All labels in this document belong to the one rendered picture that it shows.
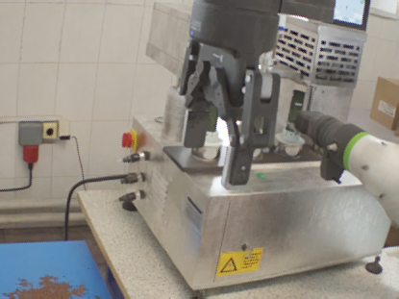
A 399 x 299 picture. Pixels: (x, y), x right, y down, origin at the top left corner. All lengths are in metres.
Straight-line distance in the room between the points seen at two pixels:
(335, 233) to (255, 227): 0.25
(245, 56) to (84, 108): 2.24
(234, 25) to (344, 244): 0.98
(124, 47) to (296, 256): 1.65
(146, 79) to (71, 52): 0.43
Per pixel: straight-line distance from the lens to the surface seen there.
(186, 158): 1.15
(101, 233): 1.38
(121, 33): 2.59
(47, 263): 1.51
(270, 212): 1.12
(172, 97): 1.24
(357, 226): 1.32
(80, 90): 2.60
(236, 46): 0.42
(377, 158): 0.97
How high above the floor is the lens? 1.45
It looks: 21 degrees down
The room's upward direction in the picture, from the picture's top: 9 degrees clockwise
